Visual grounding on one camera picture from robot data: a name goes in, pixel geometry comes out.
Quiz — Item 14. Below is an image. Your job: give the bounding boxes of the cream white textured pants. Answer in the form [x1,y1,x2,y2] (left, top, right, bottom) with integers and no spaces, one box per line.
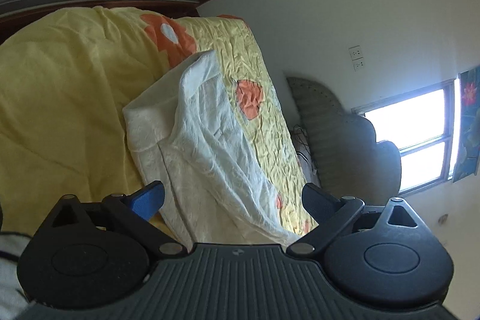
[123,50,298,249]

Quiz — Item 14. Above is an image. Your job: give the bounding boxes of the dark green scalloped headboard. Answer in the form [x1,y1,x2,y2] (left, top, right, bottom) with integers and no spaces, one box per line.
[287,77,402,205]

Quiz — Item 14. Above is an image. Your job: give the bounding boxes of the floral roller blind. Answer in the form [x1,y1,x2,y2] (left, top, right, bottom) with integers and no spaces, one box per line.
[452,67,479,182]

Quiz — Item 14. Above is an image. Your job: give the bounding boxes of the yellow quilt with orange prints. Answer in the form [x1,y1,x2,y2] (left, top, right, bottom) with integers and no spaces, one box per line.
[1,7,315,239]

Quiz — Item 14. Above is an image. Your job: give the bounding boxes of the black cable on bed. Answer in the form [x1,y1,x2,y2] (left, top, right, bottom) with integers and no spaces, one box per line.
[292,124,320,186]

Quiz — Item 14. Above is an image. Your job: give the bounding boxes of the white double wall socket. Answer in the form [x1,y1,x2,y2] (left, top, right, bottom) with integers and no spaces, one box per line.
[349,46,365,71]

